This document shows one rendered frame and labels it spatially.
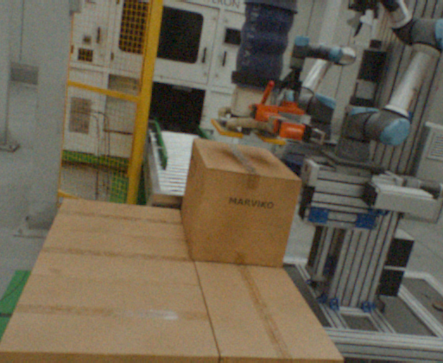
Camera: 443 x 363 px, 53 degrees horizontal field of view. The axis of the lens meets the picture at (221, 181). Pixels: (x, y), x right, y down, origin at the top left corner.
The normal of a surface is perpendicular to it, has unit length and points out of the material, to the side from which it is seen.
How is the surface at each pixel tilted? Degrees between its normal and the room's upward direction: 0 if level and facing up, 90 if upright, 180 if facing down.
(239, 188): 90
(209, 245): 90
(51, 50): 90
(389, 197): 90
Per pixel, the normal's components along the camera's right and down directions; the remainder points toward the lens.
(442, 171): 0.11, 0.29
